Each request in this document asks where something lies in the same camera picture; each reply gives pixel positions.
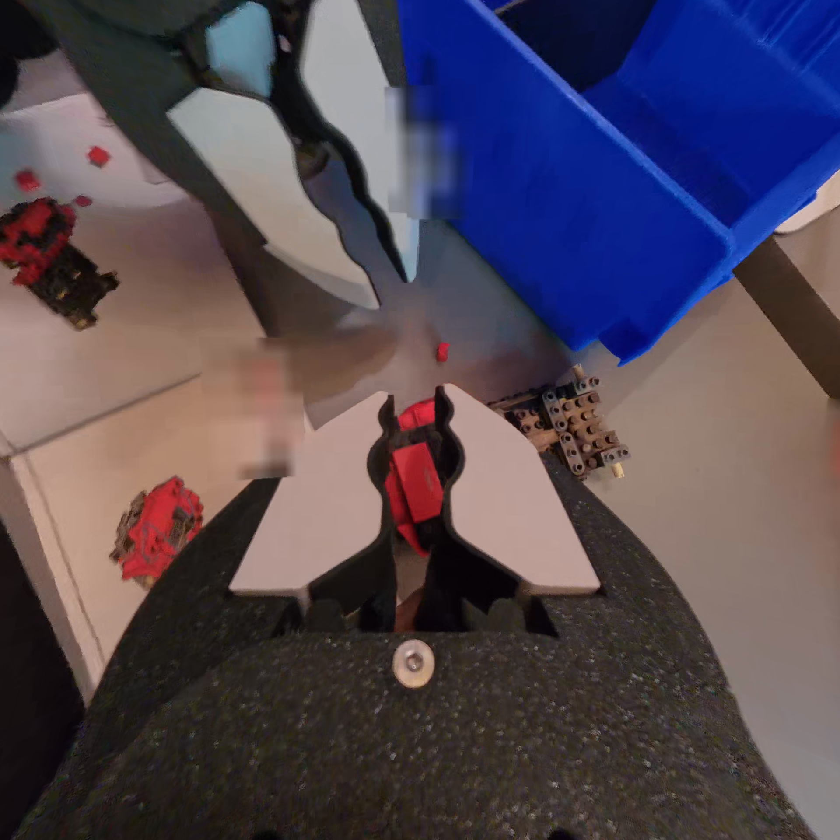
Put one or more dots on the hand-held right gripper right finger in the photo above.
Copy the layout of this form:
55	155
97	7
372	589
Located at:
512	512

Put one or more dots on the lego instruction booklet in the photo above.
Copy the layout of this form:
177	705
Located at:
98	394

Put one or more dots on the black rounded object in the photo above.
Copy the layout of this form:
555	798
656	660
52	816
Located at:
26	656

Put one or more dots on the blue plastic bin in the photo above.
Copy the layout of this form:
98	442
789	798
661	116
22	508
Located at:
558	197

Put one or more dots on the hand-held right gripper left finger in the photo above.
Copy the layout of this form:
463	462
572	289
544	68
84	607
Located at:
328	512

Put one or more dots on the red and black lego car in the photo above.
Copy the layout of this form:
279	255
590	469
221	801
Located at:
413	472

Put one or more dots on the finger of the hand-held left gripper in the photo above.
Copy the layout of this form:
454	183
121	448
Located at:
262	177
341	65

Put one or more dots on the white rounded tabletop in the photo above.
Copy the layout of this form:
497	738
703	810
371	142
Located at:
810	213

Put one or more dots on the person's left hand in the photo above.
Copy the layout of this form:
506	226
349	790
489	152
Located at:
313	159

